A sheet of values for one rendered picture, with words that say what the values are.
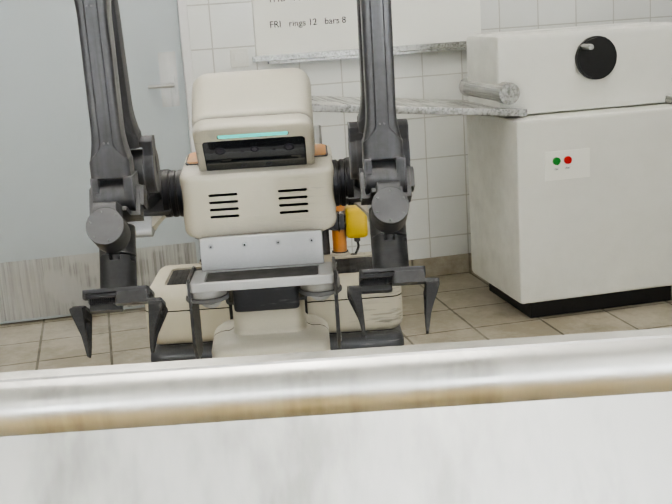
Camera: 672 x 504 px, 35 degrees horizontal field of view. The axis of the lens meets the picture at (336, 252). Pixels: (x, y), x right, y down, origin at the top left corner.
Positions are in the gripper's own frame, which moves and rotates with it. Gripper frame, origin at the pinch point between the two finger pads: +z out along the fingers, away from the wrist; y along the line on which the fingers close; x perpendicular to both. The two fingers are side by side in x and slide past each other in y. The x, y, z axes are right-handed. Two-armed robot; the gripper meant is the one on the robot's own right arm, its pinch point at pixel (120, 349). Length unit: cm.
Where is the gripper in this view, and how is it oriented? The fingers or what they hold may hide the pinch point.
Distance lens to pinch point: 169.8
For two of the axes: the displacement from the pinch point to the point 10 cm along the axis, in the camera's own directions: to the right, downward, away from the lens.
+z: 0.8, 9.7, -2.3
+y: 10.0, -0.7, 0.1
